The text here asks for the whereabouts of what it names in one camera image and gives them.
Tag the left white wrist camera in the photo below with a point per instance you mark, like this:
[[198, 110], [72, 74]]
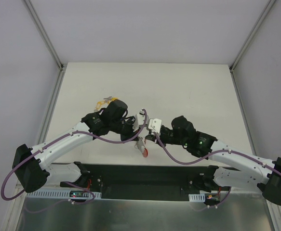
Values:
[[140, 120]]

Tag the right white cable duct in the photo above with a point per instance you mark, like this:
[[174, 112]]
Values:
[[199, 198]]

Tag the red-handled metal keyring organizer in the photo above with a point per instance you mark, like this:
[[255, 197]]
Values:
[[140, 145]]

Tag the yellow key tag with keys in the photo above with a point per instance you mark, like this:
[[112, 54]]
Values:
[[105, 101]]

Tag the white cable duct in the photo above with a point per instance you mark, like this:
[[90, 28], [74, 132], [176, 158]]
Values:
[[60, 194], [199, 198]]

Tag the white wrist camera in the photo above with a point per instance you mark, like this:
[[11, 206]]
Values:
[[154, 125], [140, 120]]

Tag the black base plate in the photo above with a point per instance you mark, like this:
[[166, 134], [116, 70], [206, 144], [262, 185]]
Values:
[[160, 183]]

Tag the left aluminium frame post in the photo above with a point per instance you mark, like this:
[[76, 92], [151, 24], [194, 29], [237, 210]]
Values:
[[42, 32]]

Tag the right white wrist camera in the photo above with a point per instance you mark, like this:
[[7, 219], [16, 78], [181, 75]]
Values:
[[154, 125]]

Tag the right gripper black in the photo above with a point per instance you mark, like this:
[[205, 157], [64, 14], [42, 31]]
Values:
[[157, 135]]

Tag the aluminium frame post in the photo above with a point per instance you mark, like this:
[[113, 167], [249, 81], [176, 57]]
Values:
[[42, 32], [248, 41]]

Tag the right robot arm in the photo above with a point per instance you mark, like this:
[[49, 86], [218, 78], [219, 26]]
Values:
[[247, 171]]

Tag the right aluminium frame post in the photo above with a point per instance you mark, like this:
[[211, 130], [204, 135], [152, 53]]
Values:
[[248, 41]]

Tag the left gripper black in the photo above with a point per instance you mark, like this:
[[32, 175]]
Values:
[[129, 130]]

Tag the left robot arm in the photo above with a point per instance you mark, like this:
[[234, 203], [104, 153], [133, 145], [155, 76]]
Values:
[[36, 166]]

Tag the left white cable duct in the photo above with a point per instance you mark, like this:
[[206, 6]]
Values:
[[60, 194]]

